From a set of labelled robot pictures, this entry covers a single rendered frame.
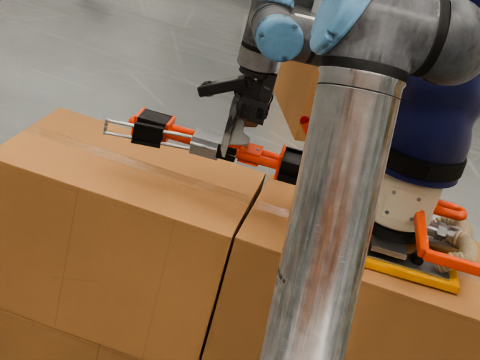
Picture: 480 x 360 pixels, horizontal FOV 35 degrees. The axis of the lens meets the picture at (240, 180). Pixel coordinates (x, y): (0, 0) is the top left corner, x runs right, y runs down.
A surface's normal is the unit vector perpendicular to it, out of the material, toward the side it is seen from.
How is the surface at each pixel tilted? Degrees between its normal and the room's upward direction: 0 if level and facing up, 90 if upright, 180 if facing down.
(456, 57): 99
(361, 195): 69
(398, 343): 90
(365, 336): 90
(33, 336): 90
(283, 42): 90
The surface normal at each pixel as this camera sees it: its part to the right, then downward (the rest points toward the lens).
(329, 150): -0.47, -0.05
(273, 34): 0.02, 0.43
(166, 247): -0.22, 0.36
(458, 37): 0.33, 0.27
